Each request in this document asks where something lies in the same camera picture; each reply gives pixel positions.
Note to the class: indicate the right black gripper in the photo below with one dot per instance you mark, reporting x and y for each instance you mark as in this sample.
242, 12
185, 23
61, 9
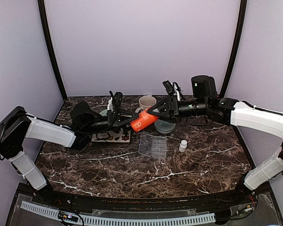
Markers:
170, 114

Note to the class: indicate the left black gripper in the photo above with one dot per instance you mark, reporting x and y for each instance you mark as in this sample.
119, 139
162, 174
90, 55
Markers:
115, 120

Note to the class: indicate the orange bottle grey cap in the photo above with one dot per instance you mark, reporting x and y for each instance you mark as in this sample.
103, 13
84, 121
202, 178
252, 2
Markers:
144, 120

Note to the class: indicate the clear plastic pill organizer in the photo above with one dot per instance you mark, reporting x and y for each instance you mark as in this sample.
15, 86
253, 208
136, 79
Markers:
152, 146

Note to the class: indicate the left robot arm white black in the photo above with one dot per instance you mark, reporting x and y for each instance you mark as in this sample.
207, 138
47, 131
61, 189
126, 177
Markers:
18, 125

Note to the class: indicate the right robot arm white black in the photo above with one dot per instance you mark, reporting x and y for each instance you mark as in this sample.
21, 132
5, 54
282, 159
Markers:
226, 111

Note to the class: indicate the cream ceramic mug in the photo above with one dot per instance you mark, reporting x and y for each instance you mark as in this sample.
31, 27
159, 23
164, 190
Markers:
145, 102

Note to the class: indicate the celadon bowl on table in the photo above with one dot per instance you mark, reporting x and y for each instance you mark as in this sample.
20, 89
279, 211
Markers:
164, 127

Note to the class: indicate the celadon bowl on tray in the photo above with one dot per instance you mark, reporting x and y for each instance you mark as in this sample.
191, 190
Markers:
104, 112

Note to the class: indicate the square floral ceramic tray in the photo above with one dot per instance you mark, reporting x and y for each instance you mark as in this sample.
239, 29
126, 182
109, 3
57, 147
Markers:
112, 137

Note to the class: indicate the small white pill bottle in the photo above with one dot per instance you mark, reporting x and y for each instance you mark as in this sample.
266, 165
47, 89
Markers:
183, 146

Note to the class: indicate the small circuit board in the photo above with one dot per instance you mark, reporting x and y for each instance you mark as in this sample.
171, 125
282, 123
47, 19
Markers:
65, 216

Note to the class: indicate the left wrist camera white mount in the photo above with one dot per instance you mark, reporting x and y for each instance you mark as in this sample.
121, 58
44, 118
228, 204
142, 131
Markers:
114, 101

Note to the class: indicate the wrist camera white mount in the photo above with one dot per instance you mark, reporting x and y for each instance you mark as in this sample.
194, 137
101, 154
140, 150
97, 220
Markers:
114, 101
173, 89

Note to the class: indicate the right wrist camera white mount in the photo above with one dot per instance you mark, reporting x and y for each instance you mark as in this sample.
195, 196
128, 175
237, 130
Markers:
173, 89

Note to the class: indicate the black front table rail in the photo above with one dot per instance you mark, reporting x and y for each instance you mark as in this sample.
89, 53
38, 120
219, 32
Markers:
69, 201

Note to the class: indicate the white slotted cable duct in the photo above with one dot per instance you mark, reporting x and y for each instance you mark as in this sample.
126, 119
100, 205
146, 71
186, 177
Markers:
112, 218

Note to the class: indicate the right black frame post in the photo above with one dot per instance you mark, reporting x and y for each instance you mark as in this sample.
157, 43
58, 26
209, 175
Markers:
235, 47

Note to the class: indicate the black frame post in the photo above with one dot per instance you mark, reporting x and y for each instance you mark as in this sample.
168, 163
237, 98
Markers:
50, 49
235, 47

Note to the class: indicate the left black frame post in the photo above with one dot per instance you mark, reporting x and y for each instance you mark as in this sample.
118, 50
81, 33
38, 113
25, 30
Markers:
50, 49

